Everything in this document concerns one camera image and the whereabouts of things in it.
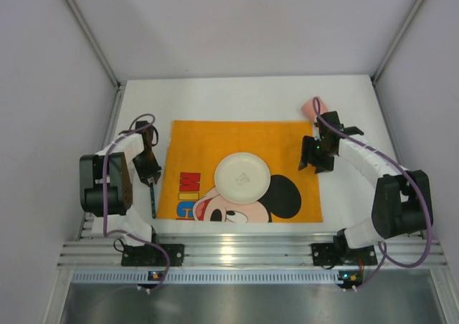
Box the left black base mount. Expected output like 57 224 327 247
121 244 184 267

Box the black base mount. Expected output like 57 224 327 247
121 244 184 267
311 243 378 270

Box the aluminium rail frame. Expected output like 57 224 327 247
57 230 449 285

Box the left aluminium corner post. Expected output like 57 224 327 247
63 0 120 89

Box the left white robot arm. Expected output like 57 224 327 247
79 120 162 247

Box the pink cup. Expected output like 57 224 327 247
301 96 328 122

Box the orange Mickey Mouse placemat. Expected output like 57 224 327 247
157 120 323 224

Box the right aluminium corner post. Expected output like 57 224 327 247
371 0 428 87

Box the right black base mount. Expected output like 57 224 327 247
311 243 378 270

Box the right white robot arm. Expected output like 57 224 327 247
158 111 433 253

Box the aluminium corner post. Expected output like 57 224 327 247
371 0 428 87
63 0 120 89

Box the fork with green handle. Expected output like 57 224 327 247
150 183 157 219

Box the cream round plate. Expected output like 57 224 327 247
214 152 270 204

